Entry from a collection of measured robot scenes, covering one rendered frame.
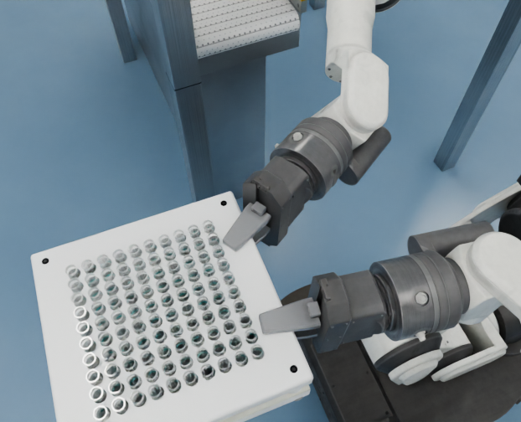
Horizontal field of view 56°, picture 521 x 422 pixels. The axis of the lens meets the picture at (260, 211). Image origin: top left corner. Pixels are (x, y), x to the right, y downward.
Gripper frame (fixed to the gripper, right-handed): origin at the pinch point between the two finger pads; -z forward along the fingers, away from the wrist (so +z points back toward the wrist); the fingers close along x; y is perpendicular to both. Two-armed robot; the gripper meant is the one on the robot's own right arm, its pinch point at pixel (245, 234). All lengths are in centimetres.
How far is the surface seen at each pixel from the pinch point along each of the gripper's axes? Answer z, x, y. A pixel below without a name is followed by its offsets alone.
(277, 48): 60, 29, 36
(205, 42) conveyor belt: 43, 20, 44
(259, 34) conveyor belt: 53, 21, 37
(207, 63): 44, 28, 45
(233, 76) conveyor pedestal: 58, 43, 49
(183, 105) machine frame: 31, 28, 41
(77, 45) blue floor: 81, 104, 162
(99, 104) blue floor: 61, 104, 126
